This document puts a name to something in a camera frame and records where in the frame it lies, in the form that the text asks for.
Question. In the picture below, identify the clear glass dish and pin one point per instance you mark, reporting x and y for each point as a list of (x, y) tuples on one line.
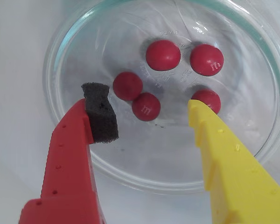
[(154, 151)]

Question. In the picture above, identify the red candy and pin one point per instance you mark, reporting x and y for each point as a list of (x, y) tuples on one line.
[(163, 55), (146, 106), (207, 60), (207, 99), (128, 86)]

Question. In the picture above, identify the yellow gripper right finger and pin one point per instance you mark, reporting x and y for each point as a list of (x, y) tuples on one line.
[(235, 175)]

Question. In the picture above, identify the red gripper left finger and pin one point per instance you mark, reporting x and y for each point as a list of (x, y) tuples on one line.
[(67, 163)]

